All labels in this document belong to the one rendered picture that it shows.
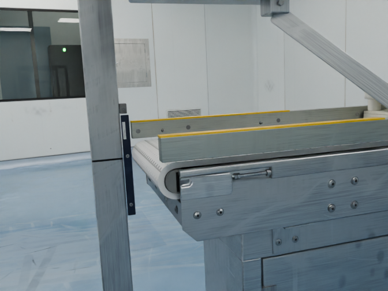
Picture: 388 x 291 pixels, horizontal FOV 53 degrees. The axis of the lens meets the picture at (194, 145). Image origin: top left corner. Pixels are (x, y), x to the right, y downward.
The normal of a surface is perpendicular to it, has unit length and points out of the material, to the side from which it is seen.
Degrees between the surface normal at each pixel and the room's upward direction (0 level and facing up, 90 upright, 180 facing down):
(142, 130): 90
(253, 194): 90
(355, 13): 90
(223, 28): 90
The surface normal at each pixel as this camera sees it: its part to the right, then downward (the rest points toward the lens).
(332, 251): 0.29, 0.13
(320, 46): -0.29, 0.11
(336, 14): -0.91, 0.11
